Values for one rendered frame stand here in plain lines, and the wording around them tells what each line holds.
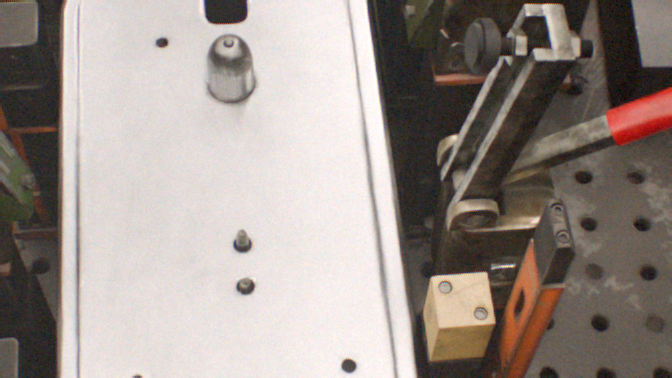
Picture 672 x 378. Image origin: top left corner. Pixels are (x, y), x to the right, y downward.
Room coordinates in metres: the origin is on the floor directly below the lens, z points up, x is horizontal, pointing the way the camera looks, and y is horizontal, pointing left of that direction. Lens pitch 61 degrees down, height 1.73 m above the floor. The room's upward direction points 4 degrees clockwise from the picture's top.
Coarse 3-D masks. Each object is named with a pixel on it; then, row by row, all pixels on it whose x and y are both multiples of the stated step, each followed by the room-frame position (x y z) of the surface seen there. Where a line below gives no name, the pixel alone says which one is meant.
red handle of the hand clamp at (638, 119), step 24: (648, 96) 0.41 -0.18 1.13; (600, 120) 0.40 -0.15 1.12; (624, 120) 0.40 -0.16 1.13; (648, 120) 0.39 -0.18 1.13; (528, 144) 0.40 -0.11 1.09; (552, 144) 0.39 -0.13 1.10; (576, 144) 0.39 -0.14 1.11; (600, 144) 0.39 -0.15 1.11; (624, 144) 0.39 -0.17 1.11; (528, 168) 0.38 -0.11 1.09
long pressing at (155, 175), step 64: (64, 0) 0.56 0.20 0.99; (128, 0) 0.56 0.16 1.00; (192, 0) 0.56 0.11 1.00; (256, 0) 0.56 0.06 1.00; (320, 0) 0.57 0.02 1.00; (64, 64) 0.50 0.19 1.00; (128, 64) 0.50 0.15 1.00; (192, 64) 0.50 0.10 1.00; (256, 64) 0.51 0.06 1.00; (320, 64) 0.51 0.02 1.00; (64, 128) 0.45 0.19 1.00; (128, 128) 0.45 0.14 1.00; (192, 128) 0.45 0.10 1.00; (256, 128) 0.45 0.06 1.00; (320, 128) 0.46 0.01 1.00; (384, 128) 0.46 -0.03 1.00; (64, 192) 0.40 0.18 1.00; (128, 192) 0.40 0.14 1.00; (192, 192) 0.40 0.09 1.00; (256, 192) 0.40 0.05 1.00; (320, 192) 0.41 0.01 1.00; (384, 192) 0.41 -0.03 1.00; (64, 256) 0.35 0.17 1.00; (128, 256) 0.35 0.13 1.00; (192, 256) 0.35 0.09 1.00; (256, 256) 0.36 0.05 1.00; (320, 256) 0.36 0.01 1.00; (384, 256) 0.36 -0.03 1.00; (64, 320) 0.31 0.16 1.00; (128, 320) 0.31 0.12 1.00; (192, 320) 0.31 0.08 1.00; (256, 320) 0.31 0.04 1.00; (320, 320) 0.32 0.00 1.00; (384, 320) 0.32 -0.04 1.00
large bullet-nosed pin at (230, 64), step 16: (224, 48) 0.49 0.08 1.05; (240, 48) 0.49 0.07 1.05; (208, 64) 0.48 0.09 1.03; (224, 64) 0.48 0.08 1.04; (240, 64) 0.48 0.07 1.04; (208, 80) 0.48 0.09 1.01; (224, 80) 0.47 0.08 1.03; (240, 80) 0.48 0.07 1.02; (224, 96) 0.48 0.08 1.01; (240, 96) 0.48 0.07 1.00
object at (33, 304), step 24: (0, 240) 0.37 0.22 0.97; (0, 264) 0.37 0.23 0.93; (24, 264) 0.42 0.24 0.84; (0, 288) 0.37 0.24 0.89; (24, 288) 0.40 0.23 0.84; (0, 312) 0.37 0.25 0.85; (24, 312) 0.38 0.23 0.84; (48, 312) 0.41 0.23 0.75; (0, 336) 0.37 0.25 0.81; (24, 336) 0.37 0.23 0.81; (48, 336) 0.39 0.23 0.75; (48, 360) 0.37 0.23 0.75
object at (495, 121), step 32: (480, 32) 0.39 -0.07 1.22; (512, 32) 0.39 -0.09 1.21; (544, 32) 0.39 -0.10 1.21; (480, 64) 0.37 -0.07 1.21; (512, 64) 0.38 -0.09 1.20; (544, 64) 0.37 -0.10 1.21; (480, 96) 0.40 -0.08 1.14; (512, 96) 0.37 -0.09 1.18; (544, 96) 0.37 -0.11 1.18; (480, 128) 0.40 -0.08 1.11; (512, 128) 0.37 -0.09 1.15; (448, 160) 0.40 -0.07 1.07; (480, 160) 0.37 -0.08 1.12; (512, 160) 0.37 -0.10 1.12; (480, 192) 0.37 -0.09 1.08
